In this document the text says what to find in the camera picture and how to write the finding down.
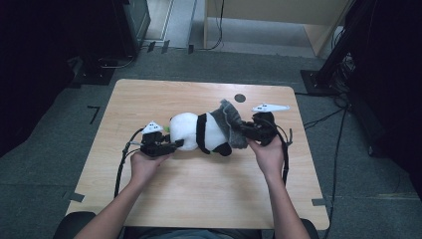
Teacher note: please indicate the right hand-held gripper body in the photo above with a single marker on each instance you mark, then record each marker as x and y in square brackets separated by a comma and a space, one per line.
[263, 127]

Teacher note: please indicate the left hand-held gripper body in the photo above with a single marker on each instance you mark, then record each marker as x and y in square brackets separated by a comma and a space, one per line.
[154, 146]

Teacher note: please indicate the panda plush toy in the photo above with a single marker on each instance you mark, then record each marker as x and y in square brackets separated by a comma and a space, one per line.
[185, 131]

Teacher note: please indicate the grey fluffy doll garment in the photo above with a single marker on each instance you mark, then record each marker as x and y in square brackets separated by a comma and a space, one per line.
[229, 122]

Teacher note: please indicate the person's left hand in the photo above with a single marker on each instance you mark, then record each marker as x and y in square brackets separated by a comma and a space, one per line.
[144, 167]

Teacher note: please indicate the person's right hand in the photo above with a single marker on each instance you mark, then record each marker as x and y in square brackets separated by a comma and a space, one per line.
[270, 159]

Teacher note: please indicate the black metal stand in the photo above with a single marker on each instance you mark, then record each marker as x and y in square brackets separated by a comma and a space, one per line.
[326, 73]

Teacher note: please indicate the person's clothing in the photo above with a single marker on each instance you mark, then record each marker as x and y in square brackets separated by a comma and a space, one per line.
[185, 234]

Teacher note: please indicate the black floor plate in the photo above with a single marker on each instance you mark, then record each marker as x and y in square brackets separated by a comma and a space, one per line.
[94, 74]

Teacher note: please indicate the light wooden cabinet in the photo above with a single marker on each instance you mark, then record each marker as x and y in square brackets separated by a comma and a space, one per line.
[265, 10]

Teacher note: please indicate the black equipment case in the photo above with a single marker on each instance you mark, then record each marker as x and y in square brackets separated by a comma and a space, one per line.
[132, 23]

